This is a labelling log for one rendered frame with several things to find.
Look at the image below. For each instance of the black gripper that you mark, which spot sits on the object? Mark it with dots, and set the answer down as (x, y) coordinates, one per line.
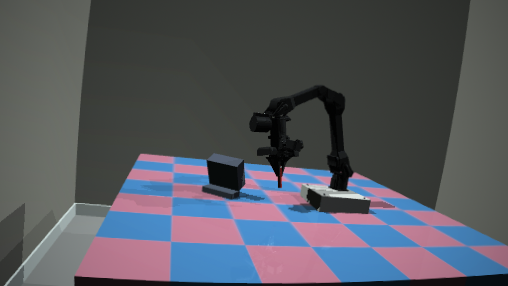
(277, 156)

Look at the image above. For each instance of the grey square panel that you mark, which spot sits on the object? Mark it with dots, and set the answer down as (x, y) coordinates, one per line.
(226, 176)

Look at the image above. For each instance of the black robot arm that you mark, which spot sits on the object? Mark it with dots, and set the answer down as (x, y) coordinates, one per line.
(334, 104)

